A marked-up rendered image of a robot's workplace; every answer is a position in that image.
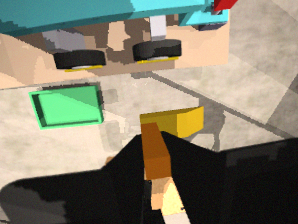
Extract green tray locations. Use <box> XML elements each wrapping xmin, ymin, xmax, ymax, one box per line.
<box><xmin>38</xmin><ymin>88</ymin><xmax>98</xmax><ymax>125</ymax></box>
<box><xmin>28</xmin><ymin>85</ymin><xmax>104</xmax><ymax>129</ymax></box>

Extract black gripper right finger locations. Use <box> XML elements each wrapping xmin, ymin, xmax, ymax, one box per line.
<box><xmin>160</xmin><ymin>131</ymin><xmax>298</xmax><ymax>224</ymax></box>

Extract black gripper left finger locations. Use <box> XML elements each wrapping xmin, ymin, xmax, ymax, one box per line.
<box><xmin>0</xmin><ymin>134</ymin><xmax>145</xmax><ymax>224</ymax></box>

